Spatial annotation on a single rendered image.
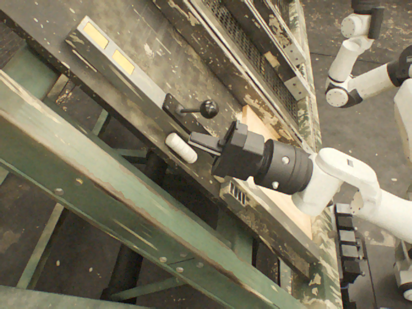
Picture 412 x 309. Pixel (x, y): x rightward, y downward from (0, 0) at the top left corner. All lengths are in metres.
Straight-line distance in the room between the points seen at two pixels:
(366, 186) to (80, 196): 0.48
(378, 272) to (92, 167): 1.81
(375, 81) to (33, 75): 1.08
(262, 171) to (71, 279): 1.76
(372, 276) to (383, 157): 1.10
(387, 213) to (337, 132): 2.32
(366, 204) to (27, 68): 0.63
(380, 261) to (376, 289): 0.16
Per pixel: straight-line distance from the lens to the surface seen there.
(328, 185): 0.67
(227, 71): 1.11
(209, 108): 0.68
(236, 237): 0.97
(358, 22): 1.28
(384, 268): 2.19
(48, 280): 2.30
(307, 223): 1.27
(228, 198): 0.88
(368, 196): 0.69
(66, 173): 0.57
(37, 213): 2.57
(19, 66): 0.69
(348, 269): 1.41
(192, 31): 1.06
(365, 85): 1.39
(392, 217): 0.72
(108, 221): 0.65
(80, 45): 0.72
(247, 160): 0.62
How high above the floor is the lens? 1.96
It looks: 47 degrees down
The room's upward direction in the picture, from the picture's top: straight up
